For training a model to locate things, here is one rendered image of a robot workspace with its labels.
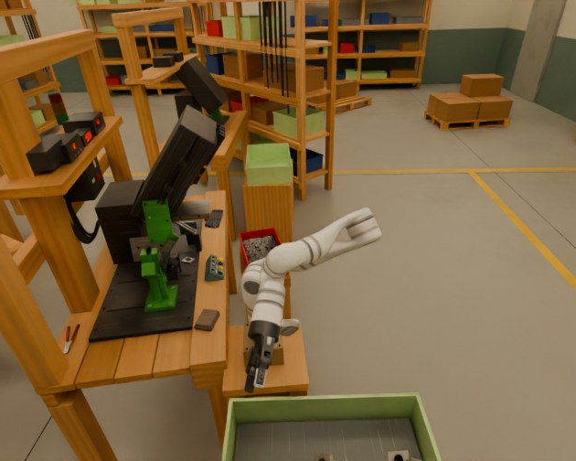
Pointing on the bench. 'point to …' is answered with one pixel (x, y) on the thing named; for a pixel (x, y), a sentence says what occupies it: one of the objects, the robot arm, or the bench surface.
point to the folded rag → (207, 320)
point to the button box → (214, 269)
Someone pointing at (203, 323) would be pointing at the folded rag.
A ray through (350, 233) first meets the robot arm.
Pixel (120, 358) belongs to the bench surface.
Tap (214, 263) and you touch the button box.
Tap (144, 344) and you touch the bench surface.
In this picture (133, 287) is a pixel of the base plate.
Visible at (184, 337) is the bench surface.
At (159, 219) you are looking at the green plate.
